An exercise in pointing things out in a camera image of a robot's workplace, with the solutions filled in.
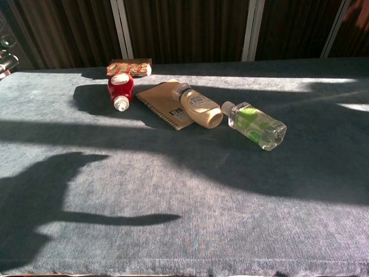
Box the bare human hand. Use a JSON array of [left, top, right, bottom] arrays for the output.
[[342, 0, 369, 31]]

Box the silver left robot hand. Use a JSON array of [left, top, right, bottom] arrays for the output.
[[0, 48, 20, 80]]

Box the dark brown curtain panel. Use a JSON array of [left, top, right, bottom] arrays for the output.
[[123, 0, 250, 65], [254, 0, 344, 61], [0, 0, 123, 72], [328, 0, 369, 58]]

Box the red bottle white cap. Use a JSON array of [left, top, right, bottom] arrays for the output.
[[107, 72, 135, 113]]

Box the red patterned snack pack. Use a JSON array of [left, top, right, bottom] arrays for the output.
[[106, 58, 153, 78]]

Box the clear bottle green label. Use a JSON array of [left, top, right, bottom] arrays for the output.
[[220, 100, 288, 152]]

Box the brown spiral notebook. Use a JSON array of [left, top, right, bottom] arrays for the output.
[[135, 79, 197, 132]]

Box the beige milk tea bottle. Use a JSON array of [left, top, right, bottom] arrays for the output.
[[171, 82, 224, 130]]

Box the blue-grey felt table cover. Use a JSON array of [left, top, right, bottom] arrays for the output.
[[0, 57, 369, 276]]

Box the white window frame post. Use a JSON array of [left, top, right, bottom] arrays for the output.
[[241, 0, 266, 62], [110, 0, 135, 60], [319, 0, 352, 59]]

